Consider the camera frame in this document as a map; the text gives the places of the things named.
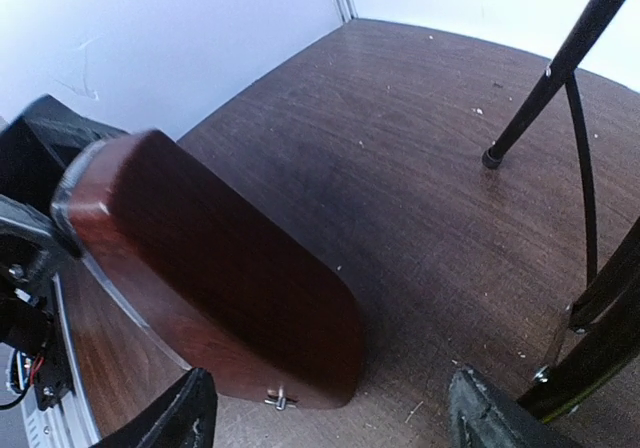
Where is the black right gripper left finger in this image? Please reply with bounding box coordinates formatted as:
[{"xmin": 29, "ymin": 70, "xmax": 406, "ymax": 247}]
[{"xmin": 97, "ymin": 368, "xmax": 218, "ymax": 447}]

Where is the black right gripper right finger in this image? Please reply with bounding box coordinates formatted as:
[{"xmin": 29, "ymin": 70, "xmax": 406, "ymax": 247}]
[{"xmin": 449, "ymin": 366, "xmax": 579, "ymax": 448}]

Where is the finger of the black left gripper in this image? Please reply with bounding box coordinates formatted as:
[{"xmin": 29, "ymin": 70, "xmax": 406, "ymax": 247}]
[
  {"xmin": 1, "ymin": 95, "xmax": 126, "ymax": 208},
  {"xmin": 1, "ymin": 195, "xmax": 81, "ymax": 283}
]

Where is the black perforated music stand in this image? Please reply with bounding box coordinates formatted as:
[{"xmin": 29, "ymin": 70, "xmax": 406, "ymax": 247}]
[{"xmin": 482, "ymin": 0, "xmax": 639, "ymax": 424}]

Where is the brown wooden metronome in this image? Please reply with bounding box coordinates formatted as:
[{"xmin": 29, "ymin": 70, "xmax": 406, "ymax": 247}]
[{"xmin": 49, "ymin": 128, "xmax": 365, "ymax": 412}]

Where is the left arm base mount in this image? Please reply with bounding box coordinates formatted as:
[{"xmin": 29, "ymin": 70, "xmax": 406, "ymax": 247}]
[{"xmin": 1, "ymin": 294, "xmax": 73, "ymax": 411}]

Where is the aluminium front rail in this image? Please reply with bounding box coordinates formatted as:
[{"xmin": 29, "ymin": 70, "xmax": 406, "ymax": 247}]
[{"xmin": 19, "ymin": 276, "xmax": 101, "ymax": 448}]

